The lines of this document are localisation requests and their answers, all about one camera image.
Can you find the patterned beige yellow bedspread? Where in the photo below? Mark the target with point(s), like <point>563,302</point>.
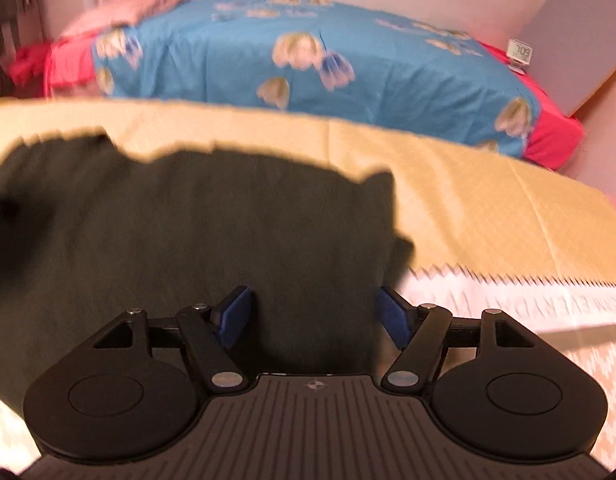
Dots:
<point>489,231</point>

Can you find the small white digital clock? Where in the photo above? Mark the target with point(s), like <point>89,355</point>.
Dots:
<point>519,56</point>

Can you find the blue floral quilt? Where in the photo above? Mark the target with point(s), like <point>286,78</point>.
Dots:
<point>322,58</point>

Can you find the dark green knit sweater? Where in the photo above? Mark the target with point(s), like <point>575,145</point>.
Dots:
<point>88,232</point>

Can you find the red bed sheet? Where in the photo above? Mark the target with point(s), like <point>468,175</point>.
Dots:
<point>65,68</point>

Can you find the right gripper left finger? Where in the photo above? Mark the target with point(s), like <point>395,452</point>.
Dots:
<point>209,334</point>

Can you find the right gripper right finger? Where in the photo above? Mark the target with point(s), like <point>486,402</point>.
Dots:
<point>419,334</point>

